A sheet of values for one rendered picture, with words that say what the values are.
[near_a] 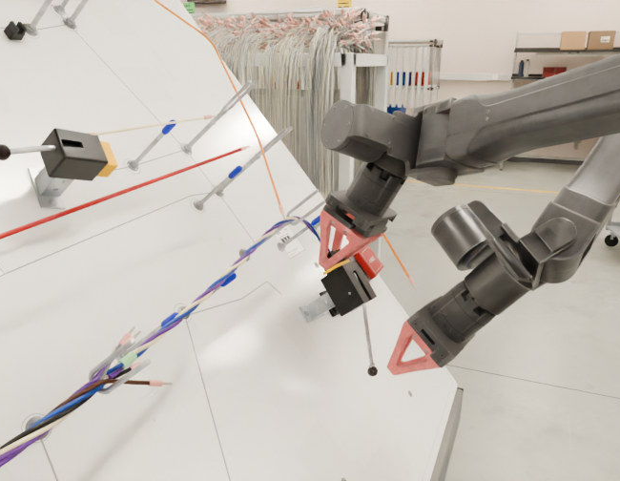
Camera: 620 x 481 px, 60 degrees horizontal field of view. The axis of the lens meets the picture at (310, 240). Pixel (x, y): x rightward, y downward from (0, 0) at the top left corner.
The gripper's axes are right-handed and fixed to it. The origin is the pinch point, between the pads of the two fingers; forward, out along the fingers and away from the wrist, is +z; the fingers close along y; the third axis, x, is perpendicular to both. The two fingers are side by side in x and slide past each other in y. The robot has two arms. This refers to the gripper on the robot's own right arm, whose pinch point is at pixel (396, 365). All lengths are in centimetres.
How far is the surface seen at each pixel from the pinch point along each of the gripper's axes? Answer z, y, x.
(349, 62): -12, -53, -59
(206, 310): 4.2, 18.3, -17.6
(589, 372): 41, -220, 60
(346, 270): -4.1, 1.7, -13.0
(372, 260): 1.1, -18.6, -15.5
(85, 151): -5.8, 30.5, -31.9
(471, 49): -13, -767, -279
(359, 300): -2.9, 2.0, -9.1
